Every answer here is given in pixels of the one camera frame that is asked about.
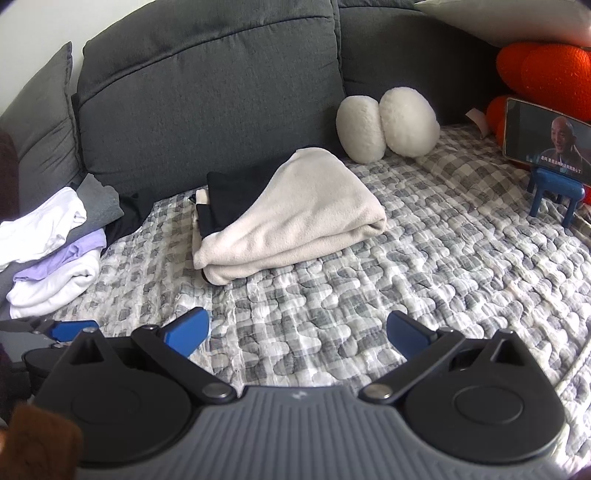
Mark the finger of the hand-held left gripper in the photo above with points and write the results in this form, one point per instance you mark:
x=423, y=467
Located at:
x=69, y=330

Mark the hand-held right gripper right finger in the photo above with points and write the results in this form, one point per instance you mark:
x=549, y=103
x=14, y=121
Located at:
x=406, y=334

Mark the lavender folded garment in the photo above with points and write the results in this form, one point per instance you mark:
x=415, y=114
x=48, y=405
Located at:
x=69, y=254

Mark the grey folded garment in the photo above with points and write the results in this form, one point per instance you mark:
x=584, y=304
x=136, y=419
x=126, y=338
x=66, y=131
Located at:
x=99, y=203

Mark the grey throw pillow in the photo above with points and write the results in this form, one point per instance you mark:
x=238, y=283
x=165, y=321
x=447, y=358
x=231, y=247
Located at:
x=41, y=134

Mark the white plush cushion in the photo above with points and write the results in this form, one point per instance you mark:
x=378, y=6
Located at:
x=392, y=122

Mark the white pillow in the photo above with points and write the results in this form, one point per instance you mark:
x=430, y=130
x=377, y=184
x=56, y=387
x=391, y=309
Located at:
x=508, y=18

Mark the smartphone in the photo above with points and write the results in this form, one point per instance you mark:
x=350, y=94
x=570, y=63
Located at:
x=549, y=138

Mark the grey sofa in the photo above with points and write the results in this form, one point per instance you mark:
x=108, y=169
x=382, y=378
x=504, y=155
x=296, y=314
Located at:
x=207, y=92

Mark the person's right forearm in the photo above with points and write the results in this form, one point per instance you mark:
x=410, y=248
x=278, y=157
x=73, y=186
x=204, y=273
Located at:
x=37, y=443

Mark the grey checked quilt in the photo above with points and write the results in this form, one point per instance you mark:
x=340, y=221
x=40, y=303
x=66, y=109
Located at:
x=438, y=240

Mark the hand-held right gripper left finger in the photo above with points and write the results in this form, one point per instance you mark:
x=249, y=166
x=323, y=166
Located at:
x=187, y=330

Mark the white folded garment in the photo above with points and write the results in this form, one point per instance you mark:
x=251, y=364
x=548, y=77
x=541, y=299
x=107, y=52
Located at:
x=41, y=226
x=60, y=281

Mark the black garment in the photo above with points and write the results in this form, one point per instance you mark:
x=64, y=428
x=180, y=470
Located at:
x=129, y=217

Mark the blue phone stand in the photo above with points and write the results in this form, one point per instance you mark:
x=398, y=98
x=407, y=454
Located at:
x=556, y=187

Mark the orange knitted flower cushion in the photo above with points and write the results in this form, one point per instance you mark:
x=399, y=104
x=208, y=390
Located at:
x=549, y=74

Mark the beige and black raglan shirt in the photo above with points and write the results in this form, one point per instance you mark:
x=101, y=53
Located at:
x=300, y=217

